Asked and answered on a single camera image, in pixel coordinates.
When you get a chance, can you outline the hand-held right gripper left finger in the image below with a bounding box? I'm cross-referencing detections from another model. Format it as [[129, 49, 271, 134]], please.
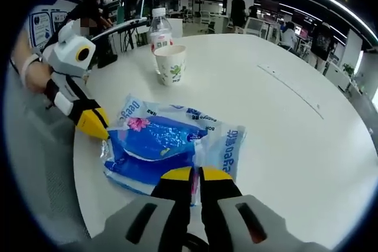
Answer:
[[94, 166, 193, 252]]

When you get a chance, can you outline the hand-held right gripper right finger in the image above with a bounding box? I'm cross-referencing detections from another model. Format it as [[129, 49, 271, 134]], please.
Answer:
[[198, 166, 322, 252]]

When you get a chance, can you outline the blue tissue packet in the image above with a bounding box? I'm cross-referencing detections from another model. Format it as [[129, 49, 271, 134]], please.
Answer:
[[102, 92, 247, 207]]

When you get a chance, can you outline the white printed paper cup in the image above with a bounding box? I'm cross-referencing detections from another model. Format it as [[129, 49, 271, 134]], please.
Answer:
[[153, 44, 187, 87]]

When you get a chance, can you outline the clear plastic water bottle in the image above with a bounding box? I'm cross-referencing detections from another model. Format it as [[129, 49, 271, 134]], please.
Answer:
[[147, 6, 174, 55]]

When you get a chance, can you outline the person's left hand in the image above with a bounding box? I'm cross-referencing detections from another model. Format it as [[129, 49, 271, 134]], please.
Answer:
[[24, 61, 56, 93]]

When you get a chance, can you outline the white wristband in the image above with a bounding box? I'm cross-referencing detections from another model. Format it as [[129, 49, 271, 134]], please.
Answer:
[[19, 55, 41, 80]]

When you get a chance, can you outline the grey mesh office chair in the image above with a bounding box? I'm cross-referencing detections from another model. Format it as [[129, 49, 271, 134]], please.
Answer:
[[5, 66, 93, 247]]

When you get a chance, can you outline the white office chair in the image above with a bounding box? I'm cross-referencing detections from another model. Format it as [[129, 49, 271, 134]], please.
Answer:
[[243, 17, 267, 38], [200, 9, 214, 26]]

